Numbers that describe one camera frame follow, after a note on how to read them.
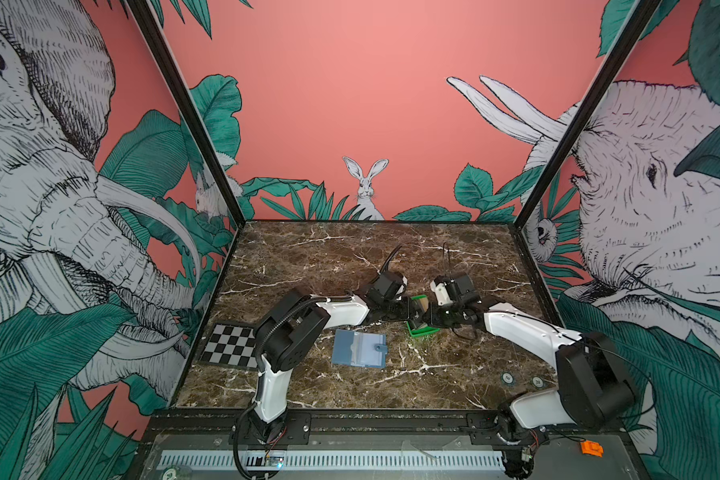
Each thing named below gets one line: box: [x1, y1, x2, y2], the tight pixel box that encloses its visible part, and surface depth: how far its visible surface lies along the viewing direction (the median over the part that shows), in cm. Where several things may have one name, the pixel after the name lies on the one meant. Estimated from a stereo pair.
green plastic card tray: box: [405, 294, 440, 337], surface depth 92 cm
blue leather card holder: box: [332, 329, 389, 369], surface depth 88 cm
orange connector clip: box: [580, 440, 604, 458], surface depth 72 cm
